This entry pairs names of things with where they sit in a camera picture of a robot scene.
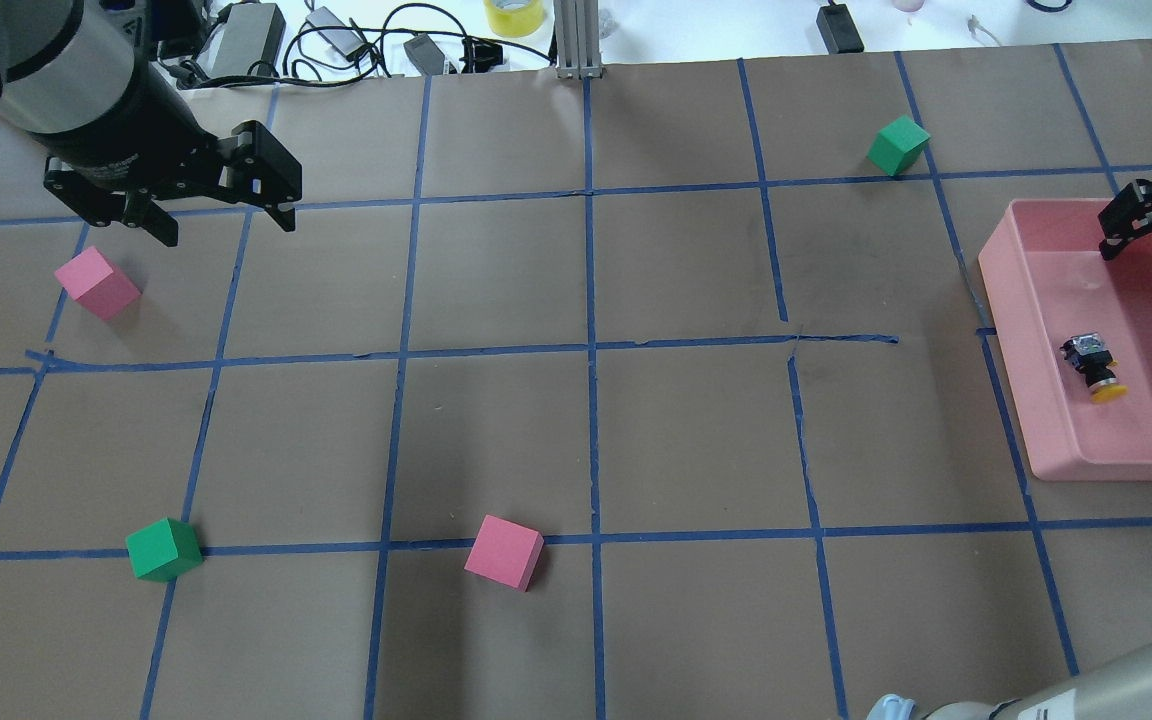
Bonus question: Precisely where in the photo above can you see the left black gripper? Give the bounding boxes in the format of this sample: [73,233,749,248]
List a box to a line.
[44,79,303,249]

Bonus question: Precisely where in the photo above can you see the grey power adapter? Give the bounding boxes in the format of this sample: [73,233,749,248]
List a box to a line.
[305,6,366,61]

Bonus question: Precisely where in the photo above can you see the pink cube bottom centre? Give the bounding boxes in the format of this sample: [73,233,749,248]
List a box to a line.
[463,514,545,592]

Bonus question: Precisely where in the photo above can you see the green cube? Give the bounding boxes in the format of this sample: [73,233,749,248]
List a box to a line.
[867,115,931,177]
[126,518,204,583]

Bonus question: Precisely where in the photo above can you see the black power adapter right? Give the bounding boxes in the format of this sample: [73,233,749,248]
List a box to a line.
[814,1,865,55]

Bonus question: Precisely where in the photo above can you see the pink plastic bin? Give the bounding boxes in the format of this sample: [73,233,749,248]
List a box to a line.
[978,199,1152,482]

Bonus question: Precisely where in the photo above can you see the pink cube upper left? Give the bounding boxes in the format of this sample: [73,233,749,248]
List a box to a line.
[52,247,142,323]

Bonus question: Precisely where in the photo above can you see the green cube lower left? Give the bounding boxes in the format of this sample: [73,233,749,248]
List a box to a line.
[126,518,204,583]

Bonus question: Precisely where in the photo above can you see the black cable bundle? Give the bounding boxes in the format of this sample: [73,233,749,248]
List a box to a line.
[281,3,552,89]

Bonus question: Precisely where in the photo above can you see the black power brick left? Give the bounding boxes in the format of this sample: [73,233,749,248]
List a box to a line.
[206,3,285,79]

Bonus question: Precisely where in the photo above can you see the green cube upper right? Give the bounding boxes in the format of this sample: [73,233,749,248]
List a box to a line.
[867,115,931,177]

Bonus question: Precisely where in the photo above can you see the pink cube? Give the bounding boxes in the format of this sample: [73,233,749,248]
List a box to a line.
[463,514,545,592]
[52,247,142,323]

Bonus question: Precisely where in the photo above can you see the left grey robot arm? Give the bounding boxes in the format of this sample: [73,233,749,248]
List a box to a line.
[0,1,303,247]

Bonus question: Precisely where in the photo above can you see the yellow tape roll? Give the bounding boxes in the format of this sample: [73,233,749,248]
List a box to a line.
[483,0,547,38]

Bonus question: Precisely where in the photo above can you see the small black adapter centre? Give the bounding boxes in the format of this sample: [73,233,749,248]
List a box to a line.
[403,33,454,76]

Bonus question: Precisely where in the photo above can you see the yellow push button switch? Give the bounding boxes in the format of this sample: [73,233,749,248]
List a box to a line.
[1059,332,1128,406]

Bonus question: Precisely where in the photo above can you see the aluminium profile post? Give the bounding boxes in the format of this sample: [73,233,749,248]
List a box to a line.
[552,1,604,79]

